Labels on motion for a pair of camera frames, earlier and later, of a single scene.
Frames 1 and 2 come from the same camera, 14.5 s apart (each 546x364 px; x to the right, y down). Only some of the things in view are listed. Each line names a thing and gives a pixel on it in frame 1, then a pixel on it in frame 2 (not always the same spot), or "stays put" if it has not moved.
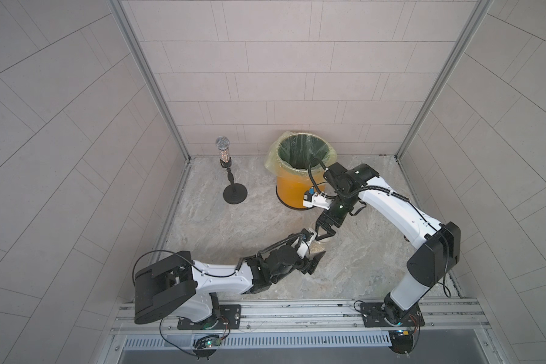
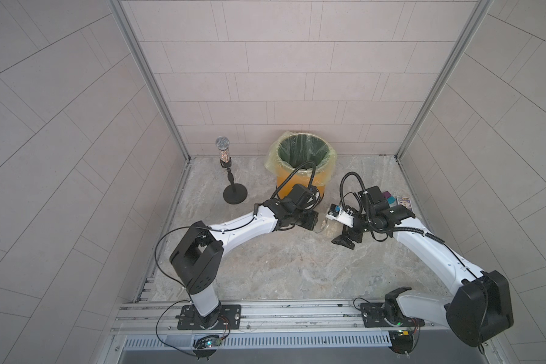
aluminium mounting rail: x=444 y=316 stays put
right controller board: x=402 y=340 stays put
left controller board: x=205 y=346 stays put
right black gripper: x=333 y=218 -> x=344 y=240
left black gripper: x=313 y=265 -> x=312 y=218
